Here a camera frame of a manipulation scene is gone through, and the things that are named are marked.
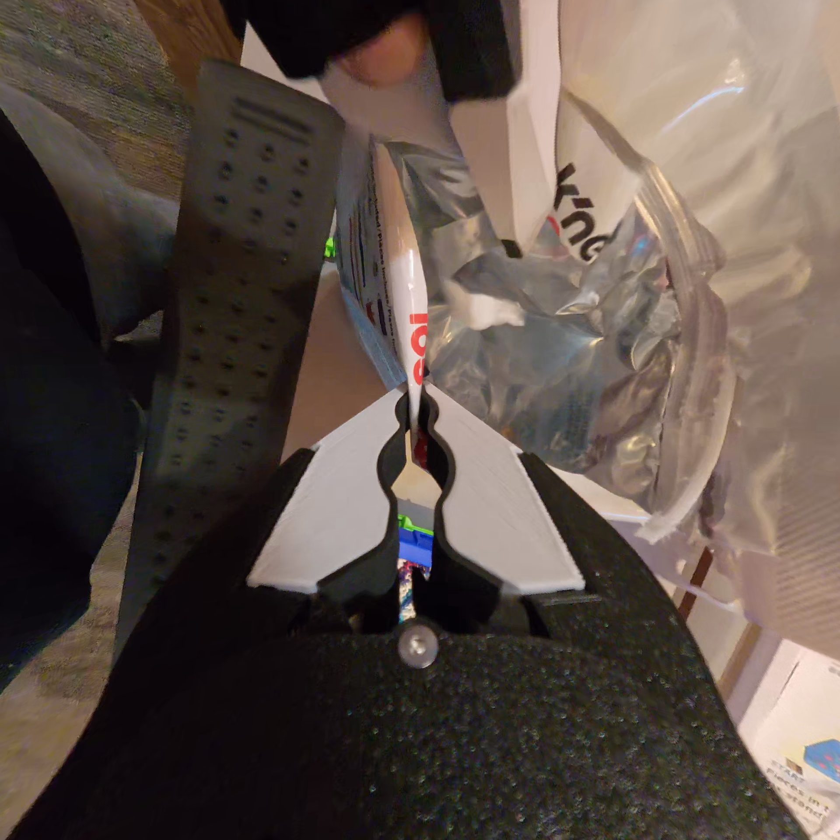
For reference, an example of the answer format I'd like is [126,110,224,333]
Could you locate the person's legs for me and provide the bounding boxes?
[0,82,181,670]

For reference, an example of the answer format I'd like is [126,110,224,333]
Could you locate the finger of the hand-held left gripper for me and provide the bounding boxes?
[451,0,560,258]

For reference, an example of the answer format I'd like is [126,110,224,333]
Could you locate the printed toy set bag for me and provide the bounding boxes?
[331,0,840,651]

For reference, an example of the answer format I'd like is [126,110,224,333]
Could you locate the black perforated panel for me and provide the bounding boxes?
[113,59,347,664]

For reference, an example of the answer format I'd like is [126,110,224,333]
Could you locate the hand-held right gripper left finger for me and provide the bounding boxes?
[248,386,411,632]

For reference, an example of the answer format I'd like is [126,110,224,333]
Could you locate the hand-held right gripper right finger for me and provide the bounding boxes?
[413,384,586,634]

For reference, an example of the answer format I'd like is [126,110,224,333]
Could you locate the person's left hand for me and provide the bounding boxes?
[335,13,431,89]

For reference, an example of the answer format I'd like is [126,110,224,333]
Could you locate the white instruction sheet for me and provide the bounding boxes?
[738,640,840,840]

